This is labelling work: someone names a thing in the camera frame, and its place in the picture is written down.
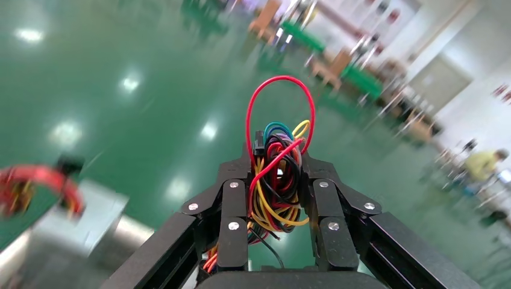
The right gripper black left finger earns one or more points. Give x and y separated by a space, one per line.
233 207

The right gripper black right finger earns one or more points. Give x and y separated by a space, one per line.
331 207

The green top work table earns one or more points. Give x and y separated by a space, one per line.
361 79
303 38

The wooden chair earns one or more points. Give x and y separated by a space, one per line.
333 65
264 18

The person in yellow shirt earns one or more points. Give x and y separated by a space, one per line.
483 165

